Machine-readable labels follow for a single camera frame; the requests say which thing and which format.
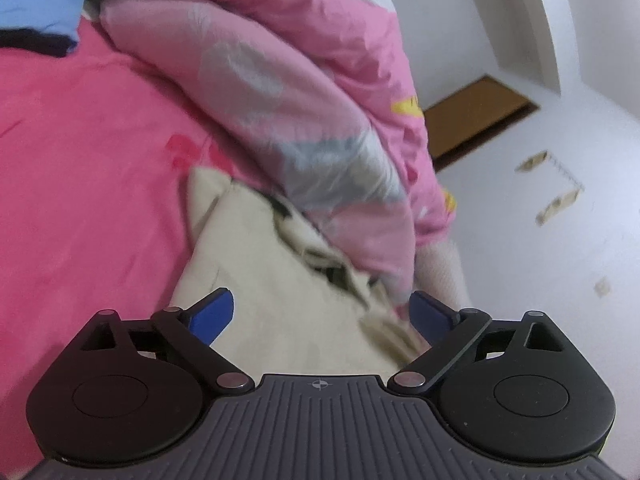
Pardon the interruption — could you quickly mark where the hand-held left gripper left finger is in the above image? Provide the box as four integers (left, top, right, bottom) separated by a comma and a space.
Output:
60, 287, 254, 396

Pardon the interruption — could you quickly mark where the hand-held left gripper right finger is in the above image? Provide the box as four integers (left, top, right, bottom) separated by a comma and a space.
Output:
387, 290, 581, 396

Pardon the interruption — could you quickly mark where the beige zip jacket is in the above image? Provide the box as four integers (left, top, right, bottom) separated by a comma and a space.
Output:
172, 167, 436, 376

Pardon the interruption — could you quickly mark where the pink checked folded towel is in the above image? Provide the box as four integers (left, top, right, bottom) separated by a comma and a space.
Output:
414, 239, 475, 313

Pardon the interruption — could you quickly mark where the pink floral fleece blanket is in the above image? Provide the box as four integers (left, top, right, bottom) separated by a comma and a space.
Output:
0, 15, 281, 466

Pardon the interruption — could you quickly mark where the brown wooden door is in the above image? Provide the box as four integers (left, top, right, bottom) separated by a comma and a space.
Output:
422, 75, 542, 173

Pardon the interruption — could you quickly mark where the pink printed quilt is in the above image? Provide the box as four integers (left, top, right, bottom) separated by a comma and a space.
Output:
95, 0, 458, 307

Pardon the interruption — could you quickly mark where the wall hook rail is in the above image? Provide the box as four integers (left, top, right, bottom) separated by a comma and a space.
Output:
549, 156, 586, 192

